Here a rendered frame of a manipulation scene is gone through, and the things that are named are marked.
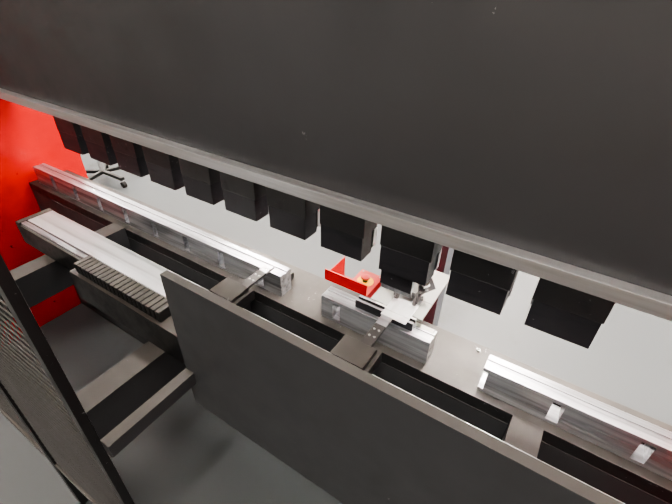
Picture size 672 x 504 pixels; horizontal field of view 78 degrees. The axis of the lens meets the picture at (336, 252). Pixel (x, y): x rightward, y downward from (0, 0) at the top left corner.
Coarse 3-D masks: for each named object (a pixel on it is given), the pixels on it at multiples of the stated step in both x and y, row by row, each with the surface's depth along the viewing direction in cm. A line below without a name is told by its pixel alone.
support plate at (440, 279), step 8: (440, 272) 146; (440, 280) 143; (448, 280) 143; (384, 288) 138; (416, 288) 139; (424, 288) 139; (440, 288) 139; (376, 296) 135; (384, 296) 135; (392, 296) 135; (424, 296) 136; (432, 296) 136; (384, 304) 132; (424, 304) 132; (416, 312) 129; (424, 312) 129
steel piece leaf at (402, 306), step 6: (414, 294) 134; (396, 300) 133; (402, 300) 133; (408, 300) 133; (420, 300) 134; (390, 306) 131; (396, 306) 131; (402, 306) 131; (408, 306) 131; (414, 306) 131; (396, 312) 129; (402, 312) 129; (408, 312) 129; (414, 312) 129; (408, 318) 127
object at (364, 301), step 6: (360, 300) 133; (366, 300) 134; (372, 300) 133; (360, 306) 134; (366, 306) 132; (372, 306) 131; (378, 306) 132; (372, 312) 132; (378, 312) 131; (396, 324) 129; (402, 324) 127; (408, 324) 126; (414, 324) 127
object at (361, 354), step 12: (384, 324) 124; (348, 336) 116; (372, 336) 120; (336, 348) 112; (348, 348) 112; (360, 348) 112; (372, 348) 112; (348, 360) 109; (360, 360) 109; (372, 360) 110; (372, 372) 111
